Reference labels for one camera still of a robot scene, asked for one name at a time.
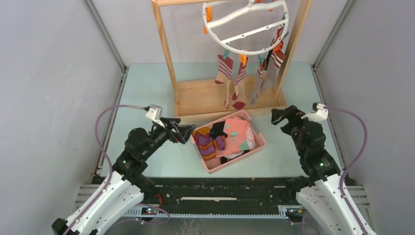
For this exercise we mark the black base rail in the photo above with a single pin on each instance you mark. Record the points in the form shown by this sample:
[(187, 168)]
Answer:
[(221, 196)]

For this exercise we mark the pink plastic basket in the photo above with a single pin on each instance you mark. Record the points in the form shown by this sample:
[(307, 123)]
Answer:
[(217, 126)]

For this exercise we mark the white round clip hanger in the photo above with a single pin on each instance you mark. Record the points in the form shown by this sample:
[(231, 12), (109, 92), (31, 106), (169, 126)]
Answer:
[(251, 28)]

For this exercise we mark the pink mint sock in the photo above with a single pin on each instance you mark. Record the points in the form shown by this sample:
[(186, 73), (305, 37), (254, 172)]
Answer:
[(240, 137)]

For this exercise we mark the wooden hanger stand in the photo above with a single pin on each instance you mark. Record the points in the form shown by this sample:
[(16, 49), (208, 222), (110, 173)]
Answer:
[(201, 100)]

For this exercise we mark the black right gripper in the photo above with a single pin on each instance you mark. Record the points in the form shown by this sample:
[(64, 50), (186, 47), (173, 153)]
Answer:
[(291, 113)]

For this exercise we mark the beige red striped sock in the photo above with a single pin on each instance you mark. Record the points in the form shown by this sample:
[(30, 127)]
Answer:
[(239, 96)]

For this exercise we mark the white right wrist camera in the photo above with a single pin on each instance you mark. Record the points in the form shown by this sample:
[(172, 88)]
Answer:
[(319, 114)]

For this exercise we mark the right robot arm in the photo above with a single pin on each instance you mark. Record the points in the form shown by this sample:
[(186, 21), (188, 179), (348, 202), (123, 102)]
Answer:
[(322, 192)]

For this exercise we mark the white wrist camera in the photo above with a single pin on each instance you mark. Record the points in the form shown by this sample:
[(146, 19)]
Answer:
[(153, 112), (319, 114)]

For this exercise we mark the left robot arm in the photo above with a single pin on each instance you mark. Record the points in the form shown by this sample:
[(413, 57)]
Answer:
[(125, 185)]

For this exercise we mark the orange cuffed grey sock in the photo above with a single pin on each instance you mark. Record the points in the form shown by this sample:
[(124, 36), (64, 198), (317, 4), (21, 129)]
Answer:
[(276, 59)]

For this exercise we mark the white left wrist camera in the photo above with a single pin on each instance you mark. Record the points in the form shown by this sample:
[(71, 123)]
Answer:
[(153, 112)]

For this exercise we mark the orange clothespin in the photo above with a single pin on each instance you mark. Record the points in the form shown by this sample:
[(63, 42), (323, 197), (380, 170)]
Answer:
[(208, 17), (243, 59)]

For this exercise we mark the teal left clothespin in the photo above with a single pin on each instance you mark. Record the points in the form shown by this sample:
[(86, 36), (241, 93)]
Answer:
[(225, 54)]

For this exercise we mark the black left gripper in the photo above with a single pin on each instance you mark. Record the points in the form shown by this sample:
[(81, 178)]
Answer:
[(183, 131)]

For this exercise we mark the orange front clothespin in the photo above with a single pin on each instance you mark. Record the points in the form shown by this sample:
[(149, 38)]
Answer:
[(243, 59)]

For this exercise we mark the purple striped sock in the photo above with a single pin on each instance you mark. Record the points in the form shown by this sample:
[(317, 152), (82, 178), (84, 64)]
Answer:
[(208, 145)]

